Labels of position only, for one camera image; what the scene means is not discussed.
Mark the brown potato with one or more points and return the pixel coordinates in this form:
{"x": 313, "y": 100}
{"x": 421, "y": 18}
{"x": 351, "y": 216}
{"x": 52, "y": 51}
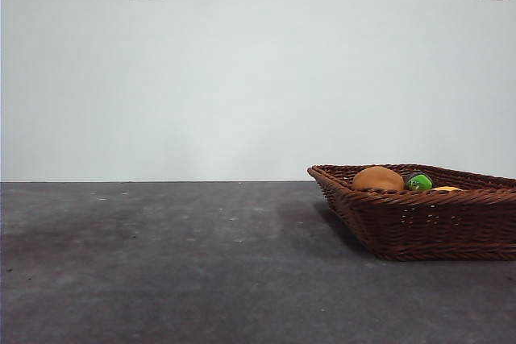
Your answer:
{"x": 377, "y": 179}

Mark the purple eggplant with green stem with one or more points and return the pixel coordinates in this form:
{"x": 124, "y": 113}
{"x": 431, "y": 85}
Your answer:
{"x": 419, "y": 183}

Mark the yellow corn cob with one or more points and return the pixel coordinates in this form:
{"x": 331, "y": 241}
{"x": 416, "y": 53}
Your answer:
{"x": 446, "y": 189}

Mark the brown woven wicker basket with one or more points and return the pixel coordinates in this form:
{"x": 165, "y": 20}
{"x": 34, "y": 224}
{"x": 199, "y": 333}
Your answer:
{"x": 435, "y": 227}

